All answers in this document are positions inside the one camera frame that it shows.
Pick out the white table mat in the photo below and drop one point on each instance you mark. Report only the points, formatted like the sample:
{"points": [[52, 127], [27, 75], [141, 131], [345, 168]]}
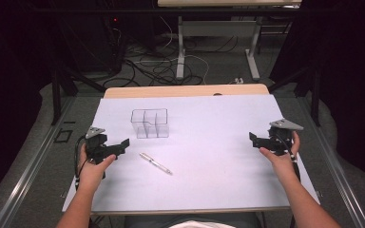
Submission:
{"points": [[190, 152]]}

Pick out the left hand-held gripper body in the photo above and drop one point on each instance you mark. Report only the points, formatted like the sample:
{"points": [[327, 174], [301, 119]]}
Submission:
{"points": [[95, 146]]}

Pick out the silver pen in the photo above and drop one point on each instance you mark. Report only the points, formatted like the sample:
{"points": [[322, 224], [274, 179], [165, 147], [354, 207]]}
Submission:
{"points": [[156, 163]]}

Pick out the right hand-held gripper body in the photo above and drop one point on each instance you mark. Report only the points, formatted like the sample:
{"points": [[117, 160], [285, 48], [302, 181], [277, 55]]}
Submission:
{"points": [[280, 136]]}

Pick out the person's left hand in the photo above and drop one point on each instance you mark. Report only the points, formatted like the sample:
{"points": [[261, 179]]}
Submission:
{"points": [[92, 172]]}

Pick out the person's right hand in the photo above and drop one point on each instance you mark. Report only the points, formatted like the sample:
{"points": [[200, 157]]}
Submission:
{"points": [[283, 160]]}

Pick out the clear plastic organizer box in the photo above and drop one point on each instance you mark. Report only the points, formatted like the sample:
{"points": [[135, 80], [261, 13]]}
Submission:
{"points": [[150, 123]]}

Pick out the person's lap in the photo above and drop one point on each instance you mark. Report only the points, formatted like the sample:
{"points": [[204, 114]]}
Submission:
{"points": [[190, 221]]}

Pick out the black metal stand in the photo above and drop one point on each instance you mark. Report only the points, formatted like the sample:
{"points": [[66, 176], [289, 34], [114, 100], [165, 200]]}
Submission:
{"points": [[66, 79], [310, 85]]}

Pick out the white desk frame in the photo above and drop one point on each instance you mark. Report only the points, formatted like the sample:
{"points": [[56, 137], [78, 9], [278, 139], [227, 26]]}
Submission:
{"points": [[215, 41]]}

